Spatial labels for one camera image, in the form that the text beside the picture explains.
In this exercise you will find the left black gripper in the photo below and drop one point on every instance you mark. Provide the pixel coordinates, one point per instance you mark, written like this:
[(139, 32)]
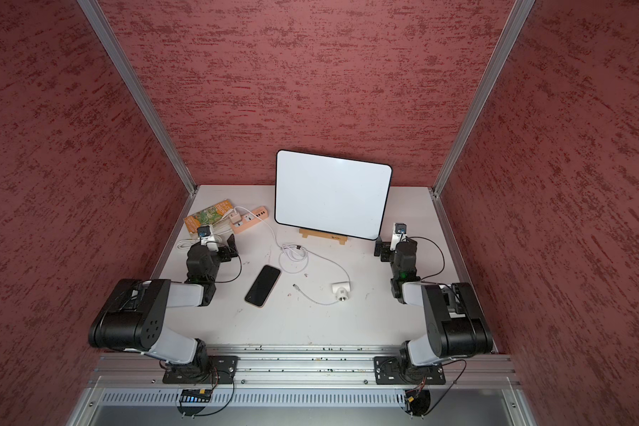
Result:
[(224, 250)]

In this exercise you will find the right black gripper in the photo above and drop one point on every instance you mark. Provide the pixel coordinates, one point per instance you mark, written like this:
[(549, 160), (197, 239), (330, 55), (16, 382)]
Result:
[(386, 248)]

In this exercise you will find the black phone pink case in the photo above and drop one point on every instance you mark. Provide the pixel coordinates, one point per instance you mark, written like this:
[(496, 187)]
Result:
[(262, 286)]

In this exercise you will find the white plug adapter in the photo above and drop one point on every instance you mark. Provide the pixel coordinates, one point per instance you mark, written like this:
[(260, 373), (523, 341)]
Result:
[(341, 290)]

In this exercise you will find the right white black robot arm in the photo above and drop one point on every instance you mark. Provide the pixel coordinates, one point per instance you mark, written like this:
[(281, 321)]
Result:
[(455, 326)]

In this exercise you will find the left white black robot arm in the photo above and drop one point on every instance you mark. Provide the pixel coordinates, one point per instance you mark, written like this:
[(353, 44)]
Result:
[(132, 319)]

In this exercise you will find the white charger in strip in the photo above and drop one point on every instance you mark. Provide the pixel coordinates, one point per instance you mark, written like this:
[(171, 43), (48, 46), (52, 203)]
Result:
[(234, 217)]

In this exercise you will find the colourful patterned book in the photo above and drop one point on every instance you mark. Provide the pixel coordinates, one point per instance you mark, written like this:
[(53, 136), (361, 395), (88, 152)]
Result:
[(209, 216)]

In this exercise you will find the pink power strip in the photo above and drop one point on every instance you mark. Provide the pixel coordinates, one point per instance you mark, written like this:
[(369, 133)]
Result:
[(249, 218)]

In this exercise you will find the wooden board stand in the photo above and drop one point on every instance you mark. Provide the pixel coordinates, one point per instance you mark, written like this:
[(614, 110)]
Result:
[(306, 233)]

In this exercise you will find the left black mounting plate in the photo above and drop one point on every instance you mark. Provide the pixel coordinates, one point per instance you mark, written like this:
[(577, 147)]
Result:
[(215, 371)]

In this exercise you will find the black mounting plate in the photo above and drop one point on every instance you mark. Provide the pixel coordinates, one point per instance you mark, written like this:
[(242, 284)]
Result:
[(215, 371), (394, 371)]

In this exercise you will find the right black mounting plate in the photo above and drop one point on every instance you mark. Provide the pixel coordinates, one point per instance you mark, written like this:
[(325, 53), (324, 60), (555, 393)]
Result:
[(394, 371)]

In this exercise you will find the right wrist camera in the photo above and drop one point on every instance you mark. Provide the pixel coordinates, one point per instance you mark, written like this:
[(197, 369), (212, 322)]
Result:
[(398, 235)]

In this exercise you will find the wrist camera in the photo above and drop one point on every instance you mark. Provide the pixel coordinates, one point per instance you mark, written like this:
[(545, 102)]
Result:
[(205, 234), (398, 235)]

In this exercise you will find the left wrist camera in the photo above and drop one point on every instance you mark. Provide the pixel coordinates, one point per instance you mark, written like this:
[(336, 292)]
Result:
[(205, 234)]

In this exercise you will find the white board black frame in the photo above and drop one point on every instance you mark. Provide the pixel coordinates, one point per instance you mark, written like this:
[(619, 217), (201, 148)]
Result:
[(331, 195)]

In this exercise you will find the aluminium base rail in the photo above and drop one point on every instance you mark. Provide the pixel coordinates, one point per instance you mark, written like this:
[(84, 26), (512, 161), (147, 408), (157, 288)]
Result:
[(304, 367)]

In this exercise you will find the left aluminium corner post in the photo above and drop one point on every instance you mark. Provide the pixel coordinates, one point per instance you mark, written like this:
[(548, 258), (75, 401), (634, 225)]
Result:
[(102, 28)]

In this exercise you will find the aluminium corner post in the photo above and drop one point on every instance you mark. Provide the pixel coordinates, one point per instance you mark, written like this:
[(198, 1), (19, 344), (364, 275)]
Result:
[(102, 28), (512, 28)]

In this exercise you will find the right aluminium corner post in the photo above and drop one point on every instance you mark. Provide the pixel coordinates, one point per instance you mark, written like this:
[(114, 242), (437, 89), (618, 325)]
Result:
[(512, 28)]

